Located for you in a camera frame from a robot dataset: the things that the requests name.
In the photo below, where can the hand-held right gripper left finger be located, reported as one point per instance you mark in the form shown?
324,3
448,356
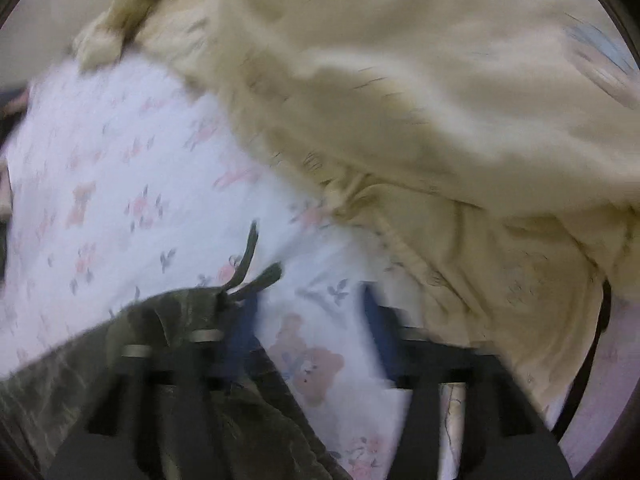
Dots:
241,332

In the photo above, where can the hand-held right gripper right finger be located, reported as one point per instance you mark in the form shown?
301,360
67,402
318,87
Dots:
381,327

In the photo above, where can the dark olive pants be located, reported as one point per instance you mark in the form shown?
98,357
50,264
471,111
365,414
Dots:
55,390

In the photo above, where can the cream printed duvet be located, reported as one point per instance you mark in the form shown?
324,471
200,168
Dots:
400,110

